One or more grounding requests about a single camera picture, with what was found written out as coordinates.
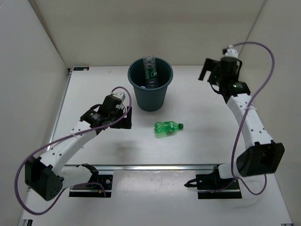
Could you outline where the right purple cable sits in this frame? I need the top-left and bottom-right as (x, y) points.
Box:
(229, 41), (275, 195)

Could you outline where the purple cable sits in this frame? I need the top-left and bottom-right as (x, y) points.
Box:
(229, 41), (275, 195)
(14, 86), (132, 216)

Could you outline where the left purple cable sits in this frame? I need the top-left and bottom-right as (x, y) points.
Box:
(14, 86), (132, 216)

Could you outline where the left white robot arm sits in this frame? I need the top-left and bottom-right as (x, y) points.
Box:
(25, 92), (131, 201)

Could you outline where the aluminium table rail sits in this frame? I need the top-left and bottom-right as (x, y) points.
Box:
(63, 164), (219, 171)

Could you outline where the black table label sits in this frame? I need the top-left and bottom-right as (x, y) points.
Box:
(214, 65), (227, 70)
(73, 67), (89, 71)

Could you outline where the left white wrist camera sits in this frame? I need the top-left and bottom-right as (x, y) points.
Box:
(112, 92), (126, 102)

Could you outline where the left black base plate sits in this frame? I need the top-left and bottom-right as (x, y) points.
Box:
(69, 171), (113, 198)

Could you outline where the green label clear bottle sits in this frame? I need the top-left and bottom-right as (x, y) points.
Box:
(143, 55), (158, 89)

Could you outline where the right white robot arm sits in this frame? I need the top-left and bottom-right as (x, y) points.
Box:
(185, 56), (285, 192)

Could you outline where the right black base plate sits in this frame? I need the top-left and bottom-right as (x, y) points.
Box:
(196, 172), (242, 200)

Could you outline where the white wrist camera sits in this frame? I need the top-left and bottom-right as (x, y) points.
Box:
(222, 45), (238, 58)
(112, 92), (126, 102)

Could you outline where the dark green plastic bin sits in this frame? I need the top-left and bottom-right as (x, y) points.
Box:
(127, 58), (173, 112)

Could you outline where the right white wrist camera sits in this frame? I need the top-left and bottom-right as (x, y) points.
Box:
(222, 45), (238, 58)

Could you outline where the right black table label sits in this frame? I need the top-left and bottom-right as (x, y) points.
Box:
(214, 65), (227, 70)

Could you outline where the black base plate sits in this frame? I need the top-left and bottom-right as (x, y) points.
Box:
(69, 171), (113, 198)
(196, 172), (242, 200)

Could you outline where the green soda bottle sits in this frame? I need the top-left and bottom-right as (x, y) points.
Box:
(154, 121), (184, 135)

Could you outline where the left black table label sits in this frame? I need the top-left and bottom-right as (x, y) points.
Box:
(73, 67), (89, 71)

